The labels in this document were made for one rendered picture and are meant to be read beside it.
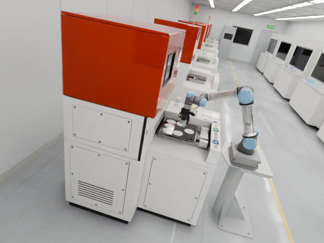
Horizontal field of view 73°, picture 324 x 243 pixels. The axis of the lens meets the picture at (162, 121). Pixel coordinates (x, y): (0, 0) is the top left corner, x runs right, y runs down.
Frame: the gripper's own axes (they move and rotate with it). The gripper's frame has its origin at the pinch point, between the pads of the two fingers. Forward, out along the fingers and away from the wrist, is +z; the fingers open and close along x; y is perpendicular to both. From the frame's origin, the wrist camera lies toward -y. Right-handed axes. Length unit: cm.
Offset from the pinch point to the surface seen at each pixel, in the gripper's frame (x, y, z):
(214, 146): 36.2, -9.3, 1.7
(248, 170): 59, -35, 16
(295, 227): 89, -126, 97
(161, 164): 18.3, 29.7, 27.1
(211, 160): 41.1, -5.6, 12.3
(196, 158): 32.6, 3.3, 15.3
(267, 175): 70, -49, 15
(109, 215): 7, 70, 92
